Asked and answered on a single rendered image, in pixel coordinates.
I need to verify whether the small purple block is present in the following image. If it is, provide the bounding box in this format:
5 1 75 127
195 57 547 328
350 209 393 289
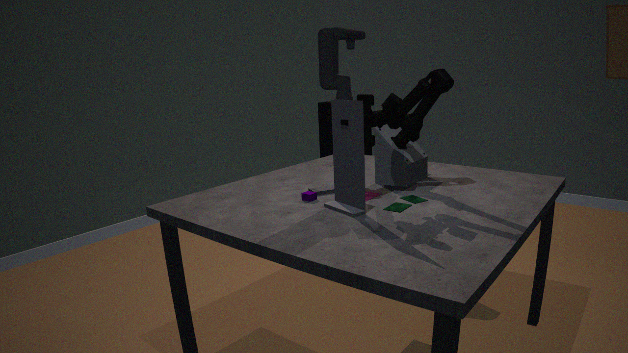
301 191 317 202

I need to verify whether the magenta square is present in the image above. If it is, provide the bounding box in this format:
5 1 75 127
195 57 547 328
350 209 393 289
365 191 381 201

